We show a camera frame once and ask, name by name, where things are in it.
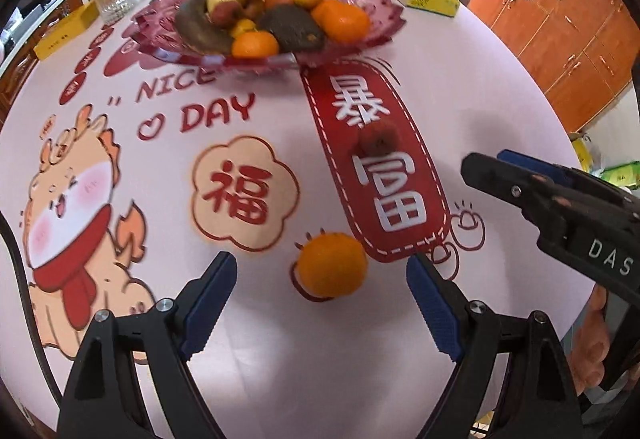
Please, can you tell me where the green plastic packet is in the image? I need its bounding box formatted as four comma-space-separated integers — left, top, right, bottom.
597, 159, 640, 190

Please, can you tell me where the orange wooden cabinet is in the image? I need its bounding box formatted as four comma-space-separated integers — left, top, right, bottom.
467, 0, 640, 134

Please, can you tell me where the large orange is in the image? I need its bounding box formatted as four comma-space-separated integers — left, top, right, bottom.
297, 232, 369, 298
310, 0, 372, 44

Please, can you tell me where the person's right hand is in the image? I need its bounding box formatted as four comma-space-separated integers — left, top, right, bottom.
570, 286, 613, 397

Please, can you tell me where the dark brown avocado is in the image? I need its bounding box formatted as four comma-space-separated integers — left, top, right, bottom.
257, 5, 326, 52

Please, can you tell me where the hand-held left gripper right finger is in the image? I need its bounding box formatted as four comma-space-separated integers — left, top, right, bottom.
405, 253, 583, 439

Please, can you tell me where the pink glass fruit plate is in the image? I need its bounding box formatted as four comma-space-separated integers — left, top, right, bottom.
131, 0, 406, 70

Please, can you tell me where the dark overripe banana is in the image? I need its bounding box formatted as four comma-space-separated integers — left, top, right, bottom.
174, 0, 236, 56

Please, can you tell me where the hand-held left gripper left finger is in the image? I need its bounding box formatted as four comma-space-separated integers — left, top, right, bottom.
59, 250, 238, 439

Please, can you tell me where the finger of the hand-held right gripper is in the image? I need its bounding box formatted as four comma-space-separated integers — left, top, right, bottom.
460, 152, 571, 245
496, 149, 633, 207

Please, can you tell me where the flat yellow box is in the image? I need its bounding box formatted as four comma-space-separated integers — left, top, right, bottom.
33, 1, 99, 62

